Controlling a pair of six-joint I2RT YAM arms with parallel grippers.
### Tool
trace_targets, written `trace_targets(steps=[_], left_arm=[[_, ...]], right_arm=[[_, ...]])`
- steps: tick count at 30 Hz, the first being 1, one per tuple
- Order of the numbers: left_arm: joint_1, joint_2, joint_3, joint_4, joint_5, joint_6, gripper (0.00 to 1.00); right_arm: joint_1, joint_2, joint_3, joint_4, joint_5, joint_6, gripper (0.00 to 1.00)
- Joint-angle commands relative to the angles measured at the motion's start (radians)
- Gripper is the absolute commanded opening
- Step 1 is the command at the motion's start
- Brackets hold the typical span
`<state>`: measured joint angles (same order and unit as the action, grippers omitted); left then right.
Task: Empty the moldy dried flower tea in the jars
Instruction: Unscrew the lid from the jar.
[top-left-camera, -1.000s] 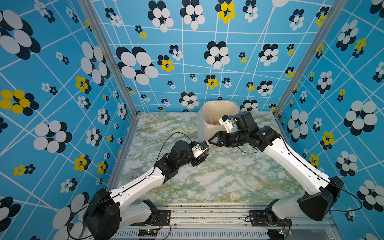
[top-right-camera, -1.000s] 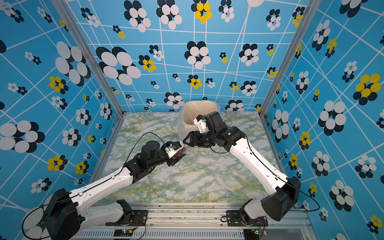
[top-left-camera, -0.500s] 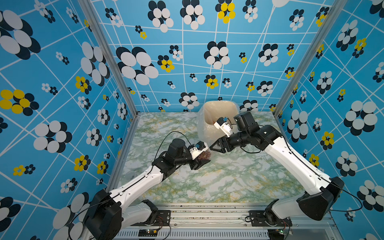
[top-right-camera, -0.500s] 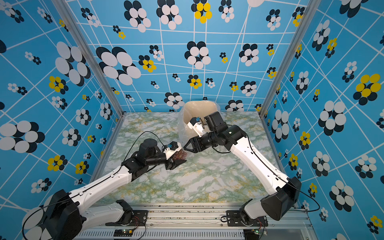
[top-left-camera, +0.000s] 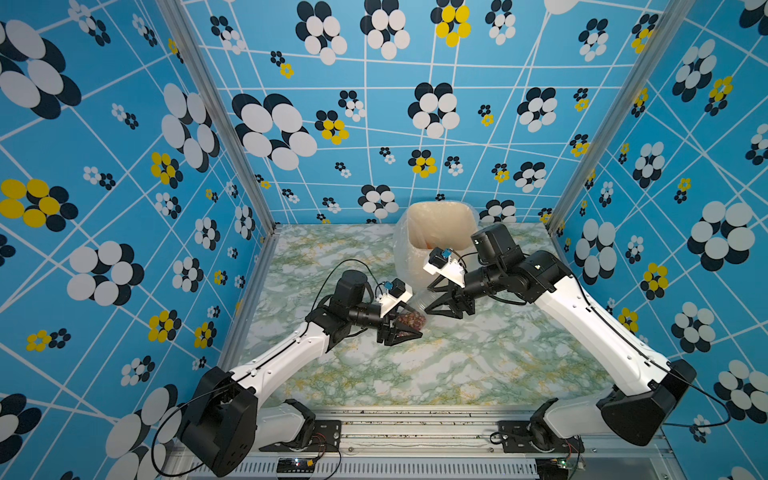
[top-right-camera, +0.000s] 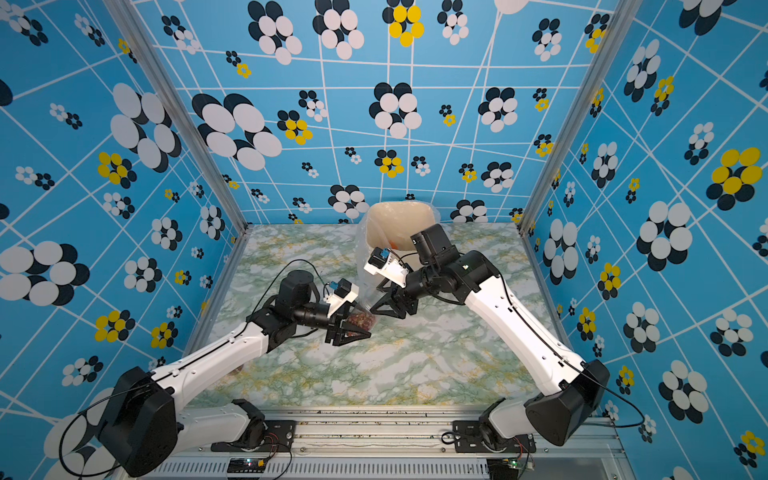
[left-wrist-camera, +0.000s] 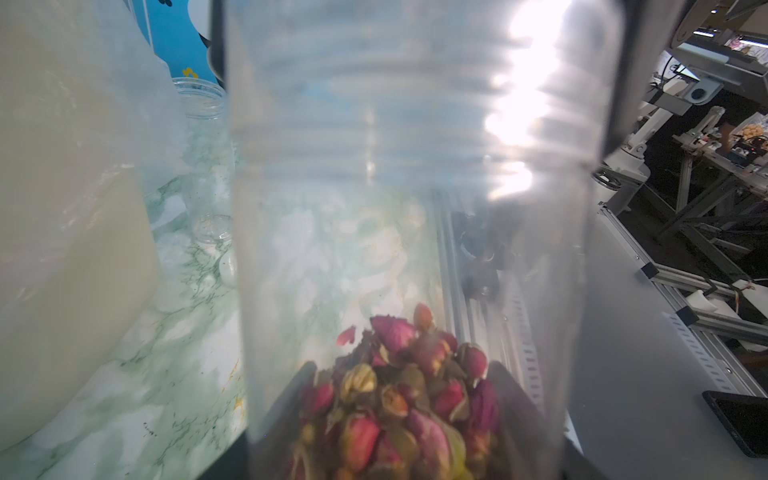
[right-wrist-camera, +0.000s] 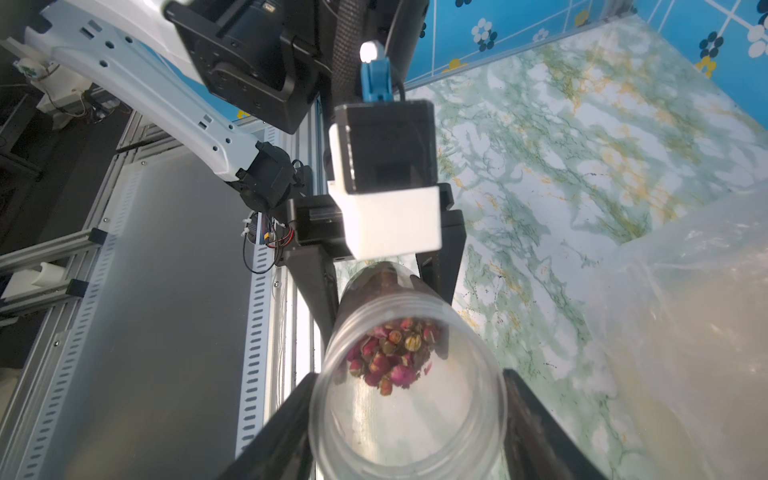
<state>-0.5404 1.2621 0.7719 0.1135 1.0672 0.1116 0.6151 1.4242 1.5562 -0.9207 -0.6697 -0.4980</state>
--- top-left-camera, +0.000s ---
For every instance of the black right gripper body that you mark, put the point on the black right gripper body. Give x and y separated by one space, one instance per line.
482 283

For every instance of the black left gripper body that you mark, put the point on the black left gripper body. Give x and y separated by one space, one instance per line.
367 315

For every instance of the clear jar with dried flowers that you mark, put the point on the clear jar with dried flowers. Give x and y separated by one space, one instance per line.
412 319

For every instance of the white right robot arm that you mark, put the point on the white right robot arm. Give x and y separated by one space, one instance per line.
647 387

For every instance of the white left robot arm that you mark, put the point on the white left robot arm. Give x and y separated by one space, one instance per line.
226 416

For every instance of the clear plastic bin liner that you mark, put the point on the clear plastic bin liner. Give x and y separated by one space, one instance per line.
408 258

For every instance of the cream plastic trash bin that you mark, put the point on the cream plastic trash bin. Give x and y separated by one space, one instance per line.
441 225

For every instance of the left green circuit board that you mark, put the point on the left green circuit board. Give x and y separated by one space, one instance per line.
296 467

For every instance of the green circuit board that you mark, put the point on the green circuit board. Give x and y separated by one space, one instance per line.
555 469
296 467

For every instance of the right green circuit board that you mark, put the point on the right green circuit board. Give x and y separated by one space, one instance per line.
555 469

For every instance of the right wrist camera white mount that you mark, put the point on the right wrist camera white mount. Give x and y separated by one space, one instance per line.
446 264

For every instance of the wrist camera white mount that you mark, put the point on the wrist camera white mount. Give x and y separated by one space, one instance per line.
391 295
446 264

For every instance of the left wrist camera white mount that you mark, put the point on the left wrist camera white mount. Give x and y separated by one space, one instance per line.
391 295

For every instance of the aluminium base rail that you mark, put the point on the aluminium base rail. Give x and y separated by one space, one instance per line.
452 442

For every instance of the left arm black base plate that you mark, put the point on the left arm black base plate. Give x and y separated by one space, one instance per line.
324 437

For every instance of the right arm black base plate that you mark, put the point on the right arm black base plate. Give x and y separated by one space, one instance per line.
519 437

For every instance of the aluminium frame post right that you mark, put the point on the aluminium frame post right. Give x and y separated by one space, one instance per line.
670 22

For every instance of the aluminium frame post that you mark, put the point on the aluminium frame post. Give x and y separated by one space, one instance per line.
180 28
670 22

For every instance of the aluminium frame post left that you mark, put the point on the aluminium frame post left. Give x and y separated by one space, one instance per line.
180 28

